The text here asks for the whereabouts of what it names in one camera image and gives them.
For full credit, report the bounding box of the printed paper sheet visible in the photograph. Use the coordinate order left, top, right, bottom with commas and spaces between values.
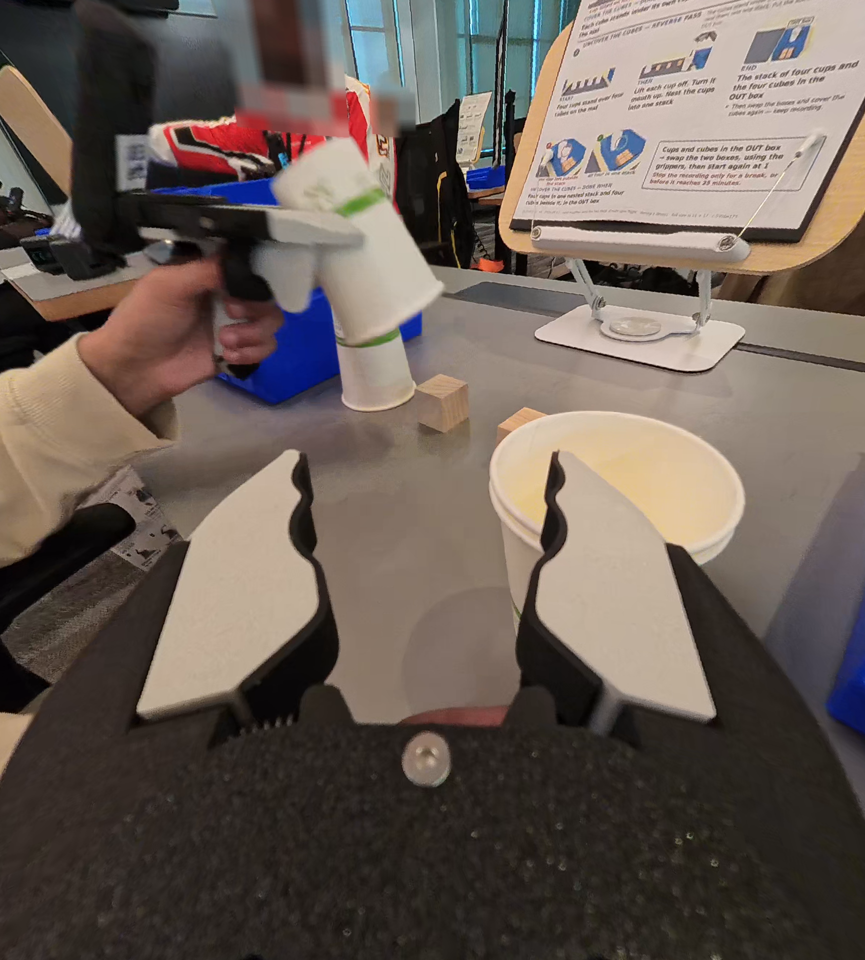
108, 465, 182, 573

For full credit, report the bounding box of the printed instruction sheet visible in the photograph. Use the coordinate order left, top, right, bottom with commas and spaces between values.
511, 0, 865, 243

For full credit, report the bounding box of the wooden cube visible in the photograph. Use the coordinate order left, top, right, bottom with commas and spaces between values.
415, 372, 471, 435
496, 406, 548, 445

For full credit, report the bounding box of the person's left hand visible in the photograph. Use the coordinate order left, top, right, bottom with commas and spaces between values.
78, 255, 285, 420

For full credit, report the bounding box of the black office chair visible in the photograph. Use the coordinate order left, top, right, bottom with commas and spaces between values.
0, 502, 137, 714

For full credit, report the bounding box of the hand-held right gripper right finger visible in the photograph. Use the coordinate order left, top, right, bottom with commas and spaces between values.
515, 448, 717, 732

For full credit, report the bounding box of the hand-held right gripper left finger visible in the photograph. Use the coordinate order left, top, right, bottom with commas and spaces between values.
136, 448, 340, 732

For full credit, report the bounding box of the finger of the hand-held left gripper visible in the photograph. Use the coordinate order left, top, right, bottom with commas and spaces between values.
251, 206, 368, 315

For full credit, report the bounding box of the black backpack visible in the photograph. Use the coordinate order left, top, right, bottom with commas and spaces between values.
395, 97, 479, 269

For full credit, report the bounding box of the wooden document stand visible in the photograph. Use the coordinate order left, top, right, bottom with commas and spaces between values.
498, 0, 865, 374
0, 63, 75, 198

